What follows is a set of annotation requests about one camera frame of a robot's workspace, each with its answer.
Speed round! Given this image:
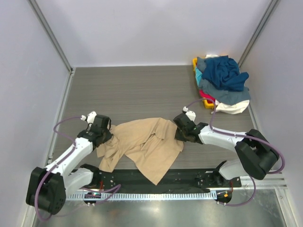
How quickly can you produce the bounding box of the beige t-shirt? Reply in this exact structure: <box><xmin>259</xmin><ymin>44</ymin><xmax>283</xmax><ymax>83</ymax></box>
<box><xmin>96</xmin><ymin>117</ymin><xmax>184</xmax><ymax>185</ymax></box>

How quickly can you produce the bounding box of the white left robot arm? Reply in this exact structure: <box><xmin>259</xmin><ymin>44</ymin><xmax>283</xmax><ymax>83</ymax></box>
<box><xmin>26</xmin><ymin>129</ymin><xmax>113</xmax><ymax>215</ymax></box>

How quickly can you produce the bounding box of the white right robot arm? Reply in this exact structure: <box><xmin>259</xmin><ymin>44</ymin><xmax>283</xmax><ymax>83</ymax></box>
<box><xmin>174</xmin><ymin>121</ymin><xmax>280</xmax><ymax>180</ymax></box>

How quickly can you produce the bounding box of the yellow plastic bin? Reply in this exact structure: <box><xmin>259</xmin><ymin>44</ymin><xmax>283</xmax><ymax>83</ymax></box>
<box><xmin>192</xmin><ymin>58</ymin><xmax>215</xmax><ymax>109</ymax></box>

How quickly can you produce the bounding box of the pink red t-shirt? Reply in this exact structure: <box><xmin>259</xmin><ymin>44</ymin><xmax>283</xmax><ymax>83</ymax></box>
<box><xmin>199</xmin><ymin>90</ymin><xmax>215</xmax><ymax>100</ymax></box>

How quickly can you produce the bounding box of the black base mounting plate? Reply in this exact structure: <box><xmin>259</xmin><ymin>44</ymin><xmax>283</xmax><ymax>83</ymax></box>
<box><xmin>85</xmin><ymin>168</ymin><xmax>241</xmax><ymax>194</ymax></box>

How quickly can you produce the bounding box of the grey-blue t-shirt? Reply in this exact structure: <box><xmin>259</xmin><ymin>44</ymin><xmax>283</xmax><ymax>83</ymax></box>
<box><xmin>197</xmin><ymin>57</ymin><xmax>251</xmax><ymax>105</ymax></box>

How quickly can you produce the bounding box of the cyan t-shirt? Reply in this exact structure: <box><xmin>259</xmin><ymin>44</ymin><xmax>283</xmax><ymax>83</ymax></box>
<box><xmin>195</xmin><ymin>68</ymin><xmax>203</xmax><ymax>85</ymax></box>

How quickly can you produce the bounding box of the dark blue t-shirt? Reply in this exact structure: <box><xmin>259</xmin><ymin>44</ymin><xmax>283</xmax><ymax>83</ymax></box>
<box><xmin>203</xmin><ymin>56</ymin><xmax>249</xmax><ymax>92</ymax></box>

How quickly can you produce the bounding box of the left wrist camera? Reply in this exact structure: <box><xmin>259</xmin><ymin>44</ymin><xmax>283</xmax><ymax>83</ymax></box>
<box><xmin>80</xmin><ymin>111</ymin><xmax>111</xmax><ymax>130</ymax></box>

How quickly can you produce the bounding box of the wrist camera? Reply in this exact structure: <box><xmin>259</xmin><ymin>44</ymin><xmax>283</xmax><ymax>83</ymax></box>
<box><xmin>80</xmin><ymin>111</ymin><xmax>111</xmax><ymax>130</ymax></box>
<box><xmin>173</xmin><ymin>106</ymin><xmax>196</xmax><ymax>129</ymax></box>

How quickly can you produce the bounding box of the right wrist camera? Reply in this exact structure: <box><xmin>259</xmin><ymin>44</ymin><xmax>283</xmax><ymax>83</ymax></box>
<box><xmin>173</xmin><ymin>106</ymin><xmax>196</xmax><ymax>129</ymax></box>

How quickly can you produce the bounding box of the slotted cable duct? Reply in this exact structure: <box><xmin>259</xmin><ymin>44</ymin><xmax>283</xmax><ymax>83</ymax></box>
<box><xmin>66</xmin><ymin>191</ymin><xmax>217</xmax><ymax>201</ymax></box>

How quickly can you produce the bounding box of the aluminium frame rail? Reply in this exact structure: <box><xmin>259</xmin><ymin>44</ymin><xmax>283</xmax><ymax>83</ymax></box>
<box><xmin>240</xmin><ymin>173</ymin><xmax>287</xmax><ymax>190</ymax></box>

